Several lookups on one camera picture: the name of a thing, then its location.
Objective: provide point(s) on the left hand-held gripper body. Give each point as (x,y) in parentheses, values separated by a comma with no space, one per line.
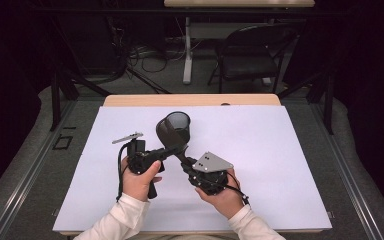
(140,160)

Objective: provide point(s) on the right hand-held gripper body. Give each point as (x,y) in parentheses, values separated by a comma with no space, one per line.
(210,170)

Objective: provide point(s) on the black mesh pen cup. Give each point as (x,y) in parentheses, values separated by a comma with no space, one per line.
(181,120)

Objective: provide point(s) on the person's left hand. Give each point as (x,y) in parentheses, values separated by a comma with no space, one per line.
(140,185)

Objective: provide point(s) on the person's right hand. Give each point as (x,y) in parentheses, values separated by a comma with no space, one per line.
(225,201)

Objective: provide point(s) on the white table mat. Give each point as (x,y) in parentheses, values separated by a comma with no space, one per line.
(263,150)

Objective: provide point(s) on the desk with white legs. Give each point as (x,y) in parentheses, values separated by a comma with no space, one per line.
(187,60)

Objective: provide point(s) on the black metal stand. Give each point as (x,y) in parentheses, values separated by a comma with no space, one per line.
(56,100)
(328,100)

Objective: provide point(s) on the black folding chair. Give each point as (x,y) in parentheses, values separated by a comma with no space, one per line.
(250,63)

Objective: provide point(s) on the grey metal rail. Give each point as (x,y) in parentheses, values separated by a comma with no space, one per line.
(30,173)
(346,173)

